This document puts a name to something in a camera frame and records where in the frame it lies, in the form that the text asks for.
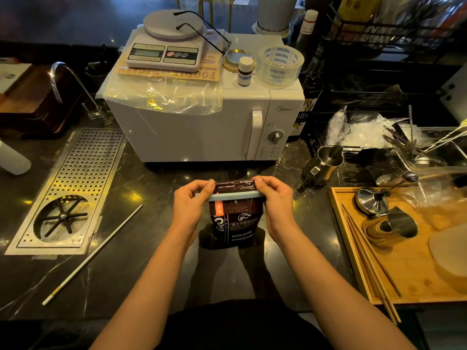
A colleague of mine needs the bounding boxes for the person's left hand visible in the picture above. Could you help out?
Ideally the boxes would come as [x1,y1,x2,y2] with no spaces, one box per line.
[170,179,217,249]

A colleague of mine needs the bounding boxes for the person's right hand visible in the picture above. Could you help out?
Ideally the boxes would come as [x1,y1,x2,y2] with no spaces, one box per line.
[252,175,298,245]

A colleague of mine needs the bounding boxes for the light blue sealing clip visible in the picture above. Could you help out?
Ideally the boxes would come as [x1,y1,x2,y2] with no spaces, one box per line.
[195,190,262,202]

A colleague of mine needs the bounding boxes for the dark brown coffee bag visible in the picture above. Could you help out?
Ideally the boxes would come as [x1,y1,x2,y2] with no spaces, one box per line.
[208,181,264,249]

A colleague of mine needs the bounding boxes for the person's left forearm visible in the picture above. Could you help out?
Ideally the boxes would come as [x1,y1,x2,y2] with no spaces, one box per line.
[89,225,198,350]

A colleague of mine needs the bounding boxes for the person's right forearm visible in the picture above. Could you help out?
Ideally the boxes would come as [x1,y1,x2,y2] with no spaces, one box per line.
[272,223,417,350]

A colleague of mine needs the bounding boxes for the steel milk pitcher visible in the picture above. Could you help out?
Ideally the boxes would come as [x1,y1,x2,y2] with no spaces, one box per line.
[300,143,345,191]

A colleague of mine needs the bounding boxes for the white microwave oven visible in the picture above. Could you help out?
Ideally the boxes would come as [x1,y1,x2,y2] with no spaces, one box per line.
[96,32,305,163]

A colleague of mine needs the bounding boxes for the round steel lid with knob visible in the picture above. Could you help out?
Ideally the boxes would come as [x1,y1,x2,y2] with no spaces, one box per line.
[355,187,391,218]

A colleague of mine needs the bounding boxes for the clear plastic bag with print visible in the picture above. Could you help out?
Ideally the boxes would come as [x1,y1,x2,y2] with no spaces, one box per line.
[96,28,224,116]

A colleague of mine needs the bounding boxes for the wooden chopstick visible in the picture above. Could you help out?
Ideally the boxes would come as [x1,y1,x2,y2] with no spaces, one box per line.
[347,222,398,325]
[341,203,403,298]
[345,214,402,324]

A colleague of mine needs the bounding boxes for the crumpled clear plastic bag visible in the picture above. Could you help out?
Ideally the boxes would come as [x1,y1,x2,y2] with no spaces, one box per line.
[325,105,410,154]

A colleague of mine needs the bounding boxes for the dark glass wine bottle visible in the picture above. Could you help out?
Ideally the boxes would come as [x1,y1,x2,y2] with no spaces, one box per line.
[287,9,323,143]

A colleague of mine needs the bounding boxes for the stainless perforated rinser tray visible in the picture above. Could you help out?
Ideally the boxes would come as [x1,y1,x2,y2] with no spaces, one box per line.
[4,128,128,256]

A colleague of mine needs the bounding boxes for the clear printed tape roll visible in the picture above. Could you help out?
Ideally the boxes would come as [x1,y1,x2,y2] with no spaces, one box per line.
[255,45,305,89]

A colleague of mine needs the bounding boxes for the long white straw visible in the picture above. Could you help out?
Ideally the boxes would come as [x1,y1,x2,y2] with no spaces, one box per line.
[42,204,144,307]

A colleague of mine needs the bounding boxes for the small dark bottle white cap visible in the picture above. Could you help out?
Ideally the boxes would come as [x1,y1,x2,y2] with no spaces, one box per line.
[237,56,254,87]

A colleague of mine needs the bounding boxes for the person's black shirt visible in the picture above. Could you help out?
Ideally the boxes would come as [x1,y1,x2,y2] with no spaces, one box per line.
[155,298,333,350]

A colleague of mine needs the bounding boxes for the small steel measuring cup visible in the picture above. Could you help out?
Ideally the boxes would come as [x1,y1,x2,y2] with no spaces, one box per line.
[386,206,419,239]

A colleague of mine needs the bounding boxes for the round gold tin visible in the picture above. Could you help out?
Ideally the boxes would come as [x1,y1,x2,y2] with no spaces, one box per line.
[222,49,256,73]

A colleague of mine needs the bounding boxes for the steel spoon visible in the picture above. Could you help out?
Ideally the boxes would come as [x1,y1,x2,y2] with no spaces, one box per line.
[379,171,419,198]

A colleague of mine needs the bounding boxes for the steel tongs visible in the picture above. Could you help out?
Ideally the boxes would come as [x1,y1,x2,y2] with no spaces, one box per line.
[382,125,445,167]

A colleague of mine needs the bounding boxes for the white kitchen scale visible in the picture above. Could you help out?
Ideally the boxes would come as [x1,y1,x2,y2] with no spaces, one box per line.
[126,9,207,73]

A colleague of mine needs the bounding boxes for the light wooden tray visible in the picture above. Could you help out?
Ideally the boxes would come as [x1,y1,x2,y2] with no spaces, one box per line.
[328,186,467,306]

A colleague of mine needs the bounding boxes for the chrome faucet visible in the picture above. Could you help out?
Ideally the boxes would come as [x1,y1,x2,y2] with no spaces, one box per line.
[49,61,114,126]

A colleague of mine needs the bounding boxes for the clear plastic sheet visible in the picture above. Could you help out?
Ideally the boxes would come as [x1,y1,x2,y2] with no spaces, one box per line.
[399,166,467,220]

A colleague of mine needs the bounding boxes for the white ribbed cup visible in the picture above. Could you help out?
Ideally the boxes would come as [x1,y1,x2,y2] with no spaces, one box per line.
[251,0,300,37]

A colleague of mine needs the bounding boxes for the stack of paper filters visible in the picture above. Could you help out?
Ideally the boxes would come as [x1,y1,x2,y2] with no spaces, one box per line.
[428,224,467,278]

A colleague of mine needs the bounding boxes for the white plastic bottle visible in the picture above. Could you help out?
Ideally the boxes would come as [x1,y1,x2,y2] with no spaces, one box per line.
[0,140,32,175]

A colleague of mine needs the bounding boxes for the dark wooden box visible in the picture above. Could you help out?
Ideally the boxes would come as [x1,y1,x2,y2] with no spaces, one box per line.
[0,63,87,138]

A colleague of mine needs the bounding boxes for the yellow label bottle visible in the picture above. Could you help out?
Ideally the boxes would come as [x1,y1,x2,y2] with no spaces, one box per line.
[336,0,383,30]

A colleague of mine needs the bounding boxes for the black thin-frame eyeglasses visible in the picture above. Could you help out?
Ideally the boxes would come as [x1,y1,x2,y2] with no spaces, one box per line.
[173,10,233,56]

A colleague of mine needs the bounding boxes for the black wire rack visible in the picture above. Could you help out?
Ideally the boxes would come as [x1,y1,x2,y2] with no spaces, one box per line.
[310,3,467,157]

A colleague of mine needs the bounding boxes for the gold wire stand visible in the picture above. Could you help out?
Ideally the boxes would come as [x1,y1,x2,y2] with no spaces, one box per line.
[174,0,236,34]

